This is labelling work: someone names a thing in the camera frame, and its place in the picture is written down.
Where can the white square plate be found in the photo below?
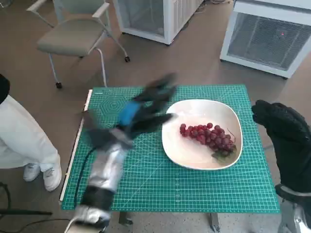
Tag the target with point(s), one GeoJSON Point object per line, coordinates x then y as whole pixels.
{"type": "Point", "coordinates": [184, 150]}

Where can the person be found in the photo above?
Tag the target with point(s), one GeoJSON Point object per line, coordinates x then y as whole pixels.
{"type": "Point", "coordinates": [19, 140]}

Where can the white mesh cabinet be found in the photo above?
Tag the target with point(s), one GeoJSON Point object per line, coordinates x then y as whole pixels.
{"type": "Point", "coordinates": [170, 19]}
{"type": "Point", "coordinates": [262, 41]}

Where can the grey chair with white frame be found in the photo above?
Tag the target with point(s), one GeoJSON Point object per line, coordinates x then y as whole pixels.
{"type": "Point", "coordinates": [68, 36]}

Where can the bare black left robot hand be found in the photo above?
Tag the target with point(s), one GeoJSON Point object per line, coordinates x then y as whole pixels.
{"type": "Point", "coordinates": [145, 114]}

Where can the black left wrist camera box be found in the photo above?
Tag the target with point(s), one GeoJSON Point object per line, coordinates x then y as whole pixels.
{"type": "Point", "coordinates": [99, 133]}

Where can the green cutting mat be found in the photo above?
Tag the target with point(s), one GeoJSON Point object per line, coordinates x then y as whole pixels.
{"type": "Point", "coordinates": [170, 191]}

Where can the metal table clamp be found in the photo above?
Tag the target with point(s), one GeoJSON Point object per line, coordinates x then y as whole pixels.
{"type": "Point", "coordinates": [125, 218]}
{"type": "Point", "coordinates": [215, 224]}

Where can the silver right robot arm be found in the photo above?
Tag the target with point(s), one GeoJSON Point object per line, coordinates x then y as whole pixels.
{"type": "Point", "coordinates": [297, 213]}

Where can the black stand leg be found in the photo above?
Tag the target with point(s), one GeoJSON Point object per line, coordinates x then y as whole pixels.
{"type": "Point", "coordinates": [24, 213]}

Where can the red toy grape bunch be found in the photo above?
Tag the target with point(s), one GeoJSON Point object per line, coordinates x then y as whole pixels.
{"type": "Point", "coordinates": [213, 138]}

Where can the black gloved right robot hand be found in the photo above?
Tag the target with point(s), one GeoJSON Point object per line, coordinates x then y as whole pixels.
{"type": "Point", "coordinates": [291, 145]}

